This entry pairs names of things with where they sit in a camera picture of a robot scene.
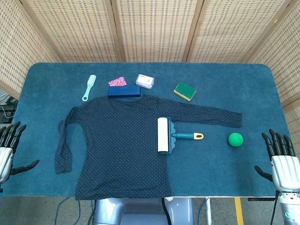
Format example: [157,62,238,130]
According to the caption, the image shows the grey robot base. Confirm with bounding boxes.
[93,197,195,225]

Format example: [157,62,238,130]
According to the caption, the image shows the teal table cloth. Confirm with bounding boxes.
[0,62,296,198]

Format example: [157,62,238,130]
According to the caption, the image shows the blue cable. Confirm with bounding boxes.
[198,197,210,225]

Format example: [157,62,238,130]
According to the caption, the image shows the cables and equipment on floor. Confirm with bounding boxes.
[0,92,19,125]

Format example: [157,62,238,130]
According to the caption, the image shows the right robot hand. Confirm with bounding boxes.
[254,128,300,193]

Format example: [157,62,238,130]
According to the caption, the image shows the pink patterned cloth pouch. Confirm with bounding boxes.
[108,76,128,87]

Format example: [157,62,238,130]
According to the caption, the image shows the mint green brush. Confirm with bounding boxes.
[82,74,97,102]

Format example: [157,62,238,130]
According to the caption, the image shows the green and yellow sponge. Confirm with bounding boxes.
[173,82,197,102]

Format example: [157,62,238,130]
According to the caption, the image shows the dark blue rectangular box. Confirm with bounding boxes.
[108,85,141,98]

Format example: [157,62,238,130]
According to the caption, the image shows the green ball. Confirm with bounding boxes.
[228,132,244,148]

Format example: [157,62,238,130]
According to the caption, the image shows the white small box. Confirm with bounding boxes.
[135,74,155,90]

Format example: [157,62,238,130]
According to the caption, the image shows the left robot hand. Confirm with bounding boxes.
[0,121,40,184]

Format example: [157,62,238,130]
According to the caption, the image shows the bamboo folding screen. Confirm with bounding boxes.
[0,0,300,150]

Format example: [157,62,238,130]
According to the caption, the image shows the dark blue dotted shirt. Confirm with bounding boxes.
[54,94,242,201]

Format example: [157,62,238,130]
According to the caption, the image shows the black cable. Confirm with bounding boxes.
[161,198,171,225]

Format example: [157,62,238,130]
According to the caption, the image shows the teal lint roller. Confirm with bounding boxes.
[157,116,204,154]

